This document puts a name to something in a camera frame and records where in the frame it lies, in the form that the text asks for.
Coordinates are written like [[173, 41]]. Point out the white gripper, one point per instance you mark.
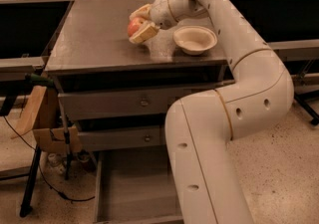
[[159, 11]]

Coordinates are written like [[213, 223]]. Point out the red apple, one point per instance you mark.
[[134, 25]]

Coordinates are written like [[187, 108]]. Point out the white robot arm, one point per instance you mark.
[[198, 127]]

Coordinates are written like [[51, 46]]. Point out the grey wooden drawer cabinet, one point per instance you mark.
[[93, 53]]

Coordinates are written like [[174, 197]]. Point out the grey top drawer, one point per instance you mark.
[[125, 102]]

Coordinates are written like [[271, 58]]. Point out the grey middle drawer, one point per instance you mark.
[[126, 137]]

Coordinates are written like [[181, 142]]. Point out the grey open bottom drawer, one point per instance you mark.
[[135, 186]]

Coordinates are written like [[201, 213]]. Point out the white paper bowl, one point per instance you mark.
[[194, 40]]

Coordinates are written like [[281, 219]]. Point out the brown cardboard piece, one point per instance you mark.
[[40, 116]]

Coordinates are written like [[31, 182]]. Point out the black floor stand base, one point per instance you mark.
[[302, 99]]

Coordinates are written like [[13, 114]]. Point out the black tripod stand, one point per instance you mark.
[[26, 207]]

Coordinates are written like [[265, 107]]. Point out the green handled tool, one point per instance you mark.
[[37, 80]]

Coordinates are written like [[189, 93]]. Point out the grey left barrier rail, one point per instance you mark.
[[16, 69]]

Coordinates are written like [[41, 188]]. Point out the grey barrier rail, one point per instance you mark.
[[16, 69], [289, 51]]

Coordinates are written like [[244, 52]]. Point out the grey right barrier rail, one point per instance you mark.
[[289, 51]]

